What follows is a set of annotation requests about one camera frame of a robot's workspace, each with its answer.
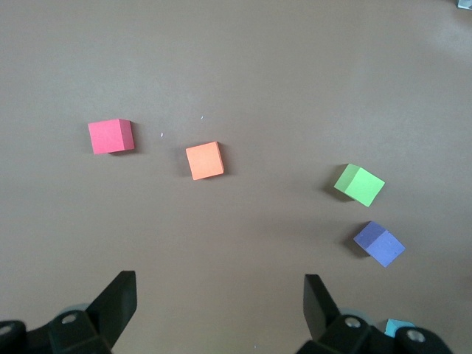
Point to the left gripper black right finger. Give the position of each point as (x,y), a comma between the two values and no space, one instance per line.
(324,317)

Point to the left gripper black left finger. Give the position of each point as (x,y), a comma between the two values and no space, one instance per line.
(110,317)

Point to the cyan foam cube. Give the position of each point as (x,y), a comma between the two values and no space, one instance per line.
(392,326)

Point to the purple foam cube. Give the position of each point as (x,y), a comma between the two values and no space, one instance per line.
(383,247)

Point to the green foam cube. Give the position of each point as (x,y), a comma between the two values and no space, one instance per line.
(363,188)

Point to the red foam cube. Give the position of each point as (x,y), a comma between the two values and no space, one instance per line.
(108,136)

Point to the orange foam cube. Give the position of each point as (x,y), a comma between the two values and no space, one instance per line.
(204,161)

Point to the small white bracket plate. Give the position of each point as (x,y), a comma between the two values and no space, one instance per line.
(465,3)

